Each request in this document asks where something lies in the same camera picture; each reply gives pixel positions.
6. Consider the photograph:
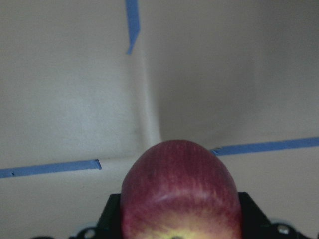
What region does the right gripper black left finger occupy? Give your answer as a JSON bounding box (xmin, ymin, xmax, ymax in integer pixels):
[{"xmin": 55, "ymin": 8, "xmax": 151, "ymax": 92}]
[{"xmin": 96, "ymin": 194, "xmax": 122, "ymax": 239}]

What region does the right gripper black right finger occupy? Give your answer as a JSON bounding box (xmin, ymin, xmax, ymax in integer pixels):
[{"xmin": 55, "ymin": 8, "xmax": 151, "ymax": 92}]
[{"xmin": 238, "ymin": 192, "xmax": 271, "ymax": 239}]

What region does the red yellow apple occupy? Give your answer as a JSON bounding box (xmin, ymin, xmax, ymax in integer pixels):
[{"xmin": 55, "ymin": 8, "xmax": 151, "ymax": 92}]
[{"xmin": 120, "ymin": 140, "xmax": 243, "ymax": 239}]

